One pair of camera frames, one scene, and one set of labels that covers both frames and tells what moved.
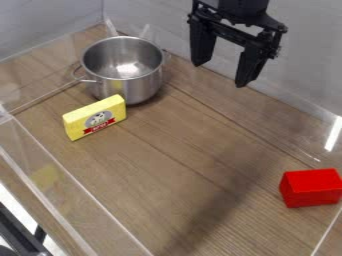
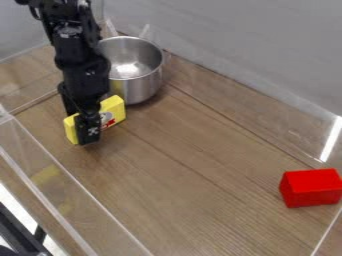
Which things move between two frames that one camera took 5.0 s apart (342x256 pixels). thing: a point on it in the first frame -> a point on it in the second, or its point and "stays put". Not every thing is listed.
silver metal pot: [123, 65] stays put
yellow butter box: [88, 119] stays put
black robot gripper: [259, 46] -> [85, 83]
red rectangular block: [310, 187] stays put
